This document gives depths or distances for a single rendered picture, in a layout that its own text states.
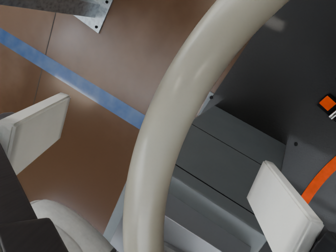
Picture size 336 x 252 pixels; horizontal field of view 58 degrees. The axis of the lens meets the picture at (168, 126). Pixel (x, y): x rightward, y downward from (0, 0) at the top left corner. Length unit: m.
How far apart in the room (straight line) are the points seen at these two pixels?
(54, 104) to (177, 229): 0.63
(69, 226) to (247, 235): 0.43
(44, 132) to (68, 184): 2.08
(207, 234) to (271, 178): 0.61
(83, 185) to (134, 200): 1.96
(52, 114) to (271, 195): 0.13
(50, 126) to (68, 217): 0.54
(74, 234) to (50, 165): 1.63
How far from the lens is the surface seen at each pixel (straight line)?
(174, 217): 0.78
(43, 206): 0.72
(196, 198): 0.82
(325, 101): 1.48
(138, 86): 1.72
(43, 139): 0.17
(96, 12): 1.84
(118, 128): 1.84
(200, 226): 0.80
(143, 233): 0.22
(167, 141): 0.19
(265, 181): 0.20
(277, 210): 0.17
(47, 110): 0.16
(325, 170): 1.57
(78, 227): 0.70
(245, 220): 0.82
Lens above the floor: 1.49
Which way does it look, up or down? 62 degrees down
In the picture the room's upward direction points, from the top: 120 degrees counter-clockwise
